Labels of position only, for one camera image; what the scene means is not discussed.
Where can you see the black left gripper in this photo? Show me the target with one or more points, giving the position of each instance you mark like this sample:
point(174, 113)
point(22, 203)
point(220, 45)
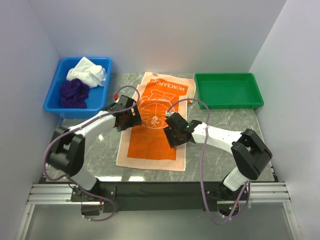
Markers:
point(136, 120)

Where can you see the orange Doraemon towel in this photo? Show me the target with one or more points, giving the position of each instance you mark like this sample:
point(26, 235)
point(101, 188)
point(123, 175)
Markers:
point(145, 146)

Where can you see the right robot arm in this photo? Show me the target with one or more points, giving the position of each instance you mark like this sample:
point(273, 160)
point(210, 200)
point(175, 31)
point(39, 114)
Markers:
point(250, 153)

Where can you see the blue plastic bin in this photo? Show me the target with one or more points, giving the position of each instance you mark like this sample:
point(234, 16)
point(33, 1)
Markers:
point(97, 96)

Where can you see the green plastic tray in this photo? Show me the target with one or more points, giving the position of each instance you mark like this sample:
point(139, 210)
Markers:
point(228, 91)

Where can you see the white towel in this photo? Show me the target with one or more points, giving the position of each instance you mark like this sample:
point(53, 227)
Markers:
point(88, 73)

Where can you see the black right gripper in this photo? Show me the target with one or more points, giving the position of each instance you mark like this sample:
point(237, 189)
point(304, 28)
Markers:
point(169, 133)

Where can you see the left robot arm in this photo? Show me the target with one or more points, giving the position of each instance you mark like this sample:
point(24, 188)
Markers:
point(66, 152)

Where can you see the purple towel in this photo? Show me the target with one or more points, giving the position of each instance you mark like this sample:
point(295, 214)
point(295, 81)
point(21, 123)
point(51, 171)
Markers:
point(74, 94)

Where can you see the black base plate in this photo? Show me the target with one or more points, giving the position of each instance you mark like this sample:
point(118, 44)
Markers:
point(161, 196)

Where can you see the aluminium mounting rail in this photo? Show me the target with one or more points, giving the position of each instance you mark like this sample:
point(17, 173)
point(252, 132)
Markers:
point(256, 192)

